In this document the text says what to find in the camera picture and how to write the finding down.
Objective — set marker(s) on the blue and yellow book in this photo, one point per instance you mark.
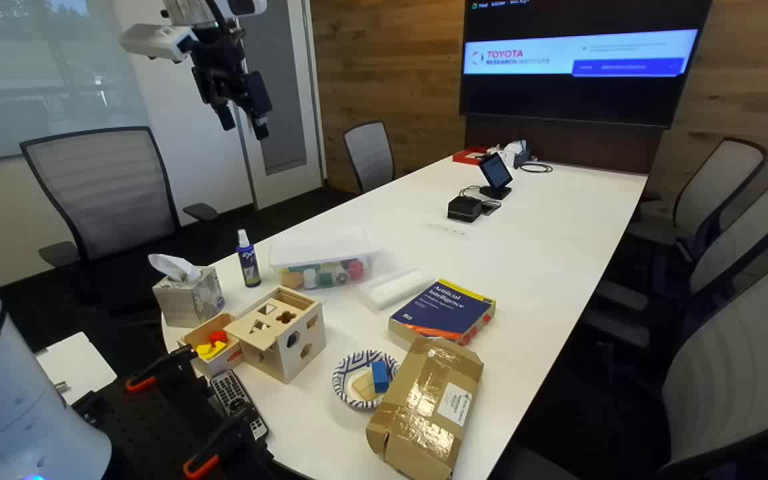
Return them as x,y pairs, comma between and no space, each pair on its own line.
444,311

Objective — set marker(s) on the black tablet on stand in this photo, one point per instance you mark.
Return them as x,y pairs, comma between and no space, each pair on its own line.
496,177

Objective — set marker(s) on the black conference speaker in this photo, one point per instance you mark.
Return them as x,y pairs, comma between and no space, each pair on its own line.
465,209

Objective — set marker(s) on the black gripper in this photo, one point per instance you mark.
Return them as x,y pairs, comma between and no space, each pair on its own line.
224,79

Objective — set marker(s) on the blue spray bottle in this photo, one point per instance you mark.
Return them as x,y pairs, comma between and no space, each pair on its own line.
248,261

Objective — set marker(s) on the grey office chair right far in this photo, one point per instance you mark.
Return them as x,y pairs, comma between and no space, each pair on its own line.
704,196

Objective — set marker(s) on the wooden shape sorter box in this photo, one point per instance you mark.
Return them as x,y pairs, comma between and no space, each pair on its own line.
280,335

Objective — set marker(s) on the wooden tray with shapes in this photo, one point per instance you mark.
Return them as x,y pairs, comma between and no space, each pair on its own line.
214,345

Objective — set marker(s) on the grey mesh office chair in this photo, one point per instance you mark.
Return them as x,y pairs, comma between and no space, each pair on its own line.
113,192

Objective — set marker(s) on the grey office chair right near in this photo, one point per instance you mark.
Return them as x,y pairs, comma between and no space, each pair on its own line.
614,423

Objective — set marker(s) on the red tray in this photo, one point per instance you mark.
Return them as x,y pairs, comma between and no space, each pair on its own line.
470,156

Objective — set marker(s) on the grey office chair right middle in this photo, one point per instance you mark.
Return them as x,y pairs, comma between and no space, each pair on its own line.
642,319

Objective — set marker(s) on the wall television screen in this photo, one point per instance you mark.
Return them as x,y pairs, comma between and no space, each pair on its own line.
618,61

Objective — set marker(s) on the blue block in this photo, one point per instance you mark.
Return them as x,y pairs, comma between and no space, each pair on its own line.
381,377

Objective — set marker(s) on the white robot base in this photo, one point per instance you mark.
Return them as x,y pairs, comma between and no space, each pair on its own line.
40,436

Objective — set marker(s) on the tissue box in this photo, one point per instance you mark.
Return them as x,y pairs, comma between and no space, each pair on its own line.
185,295

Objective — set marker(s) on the white foam pad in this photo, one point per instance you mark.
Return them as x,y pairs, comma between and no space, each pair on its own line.
393,288

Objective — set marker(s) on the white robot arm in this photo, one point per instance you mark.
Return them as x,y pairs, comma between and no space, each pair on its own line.
174,37

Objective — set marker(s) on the clear plastic bin white lid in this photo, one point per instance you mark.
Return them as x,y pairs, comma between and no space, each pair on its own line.
306,261

